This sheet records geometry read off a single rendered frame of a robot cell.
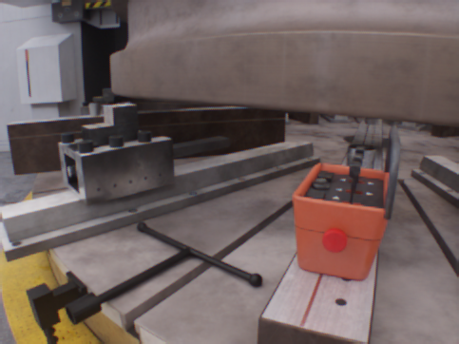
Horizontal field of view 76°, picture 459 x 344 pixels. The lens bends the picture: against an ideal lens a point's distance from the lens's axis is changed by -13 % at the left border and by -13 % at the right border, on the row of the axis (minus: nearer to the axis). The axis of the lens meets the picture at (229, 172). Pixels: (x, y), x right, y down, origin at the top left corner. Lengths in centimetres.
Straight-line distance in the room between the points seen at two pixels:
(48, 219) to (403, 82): 141
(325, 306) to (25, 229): 124
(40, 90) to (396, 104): 396
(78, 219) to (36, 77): 309
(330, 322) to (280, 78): 88
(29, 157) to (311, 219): 235
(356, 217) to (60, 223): 126
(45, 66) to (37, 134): 187
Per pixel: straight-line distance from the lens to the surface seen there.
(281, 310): 45
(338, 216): 46
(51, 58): 431
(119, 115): 154
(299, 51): 114
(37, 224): 149
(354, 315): 46
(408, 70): 110
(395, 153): 45
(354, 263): 50
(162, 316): 102
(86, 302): 105
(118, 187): 146
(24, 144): 263
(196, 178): 179
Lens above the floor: 98
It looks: 17 degrees down
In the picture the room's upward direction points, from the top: straight up
